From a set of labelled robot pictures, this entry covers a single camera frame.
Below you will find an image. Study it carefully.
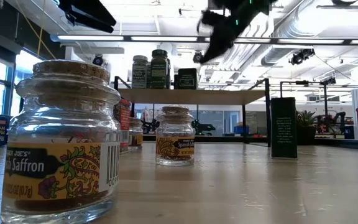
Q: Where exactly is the black tripod stand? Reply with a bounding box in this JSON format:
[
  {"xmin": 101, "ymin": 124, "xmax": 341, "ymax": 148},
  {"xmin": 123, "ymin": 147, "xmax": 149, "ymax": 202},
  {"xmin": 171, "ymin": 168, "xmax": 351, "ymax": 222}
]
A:
[{"xmin": 280, "ymin": 76, "xmax": 338, "ymax": 121}]

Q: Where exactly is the long ceiling light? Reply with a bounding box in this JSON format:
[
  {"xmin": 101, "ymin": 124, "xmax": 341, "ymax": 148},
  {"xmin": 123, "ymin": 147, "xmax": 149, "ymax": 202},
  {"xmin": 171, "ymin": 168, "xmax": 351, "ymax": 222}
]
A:
[{"xmin": 50, "ymin": 34, "xmax": 358, "ymax": 44}]

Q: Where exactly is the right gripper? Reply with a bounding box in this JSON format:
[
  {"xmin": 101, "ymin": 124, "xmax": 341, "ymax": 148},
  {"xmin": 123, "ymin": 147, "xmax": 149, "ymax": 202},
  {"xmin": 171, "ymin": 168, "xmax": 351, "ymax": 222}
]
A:
[{"xmin": 199, "ymin": 2, "xmax": 260, "ymax": 65}]

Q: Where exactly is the wooden shelf black frame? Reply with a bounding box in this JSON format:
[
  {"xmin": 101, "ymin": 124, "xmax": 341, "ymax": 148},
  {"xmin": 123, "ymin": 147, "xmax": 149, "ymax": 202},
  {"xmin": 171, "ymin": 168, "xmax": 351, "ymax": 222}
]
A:
[{"xmin": 112, "ymin": 75, "xmax": 272, "ymax": 147}]

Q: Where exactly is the small potted succulent plant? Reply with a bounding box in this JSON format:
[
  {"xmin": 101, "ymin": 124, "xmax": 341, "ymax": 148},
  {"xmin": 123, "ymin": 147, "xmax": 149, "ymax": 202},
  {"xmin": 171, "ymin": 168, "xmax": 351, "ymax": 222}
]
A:
[{"xmin": 296, "ymin": 110, "xmax": 318, "ymax": 146}]

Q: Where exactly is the cork-lid saffron glass jar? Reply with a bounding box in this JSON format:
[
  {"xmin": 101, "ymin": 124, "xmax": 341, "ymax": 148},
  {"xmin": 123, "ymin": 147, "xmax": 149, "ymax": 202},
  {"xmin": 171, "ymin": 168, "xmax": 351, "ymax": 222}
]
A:
[
  {"xmin": 155, "ymin": 105, "xmax": 196, "ymax": 167},
  {"xmin": 0, "ymin": 59, "xmax": 122, "ymax": 224},
  {"xmin": 128, "ymin": 117, "xmax": 144, "ymax": 152}
]

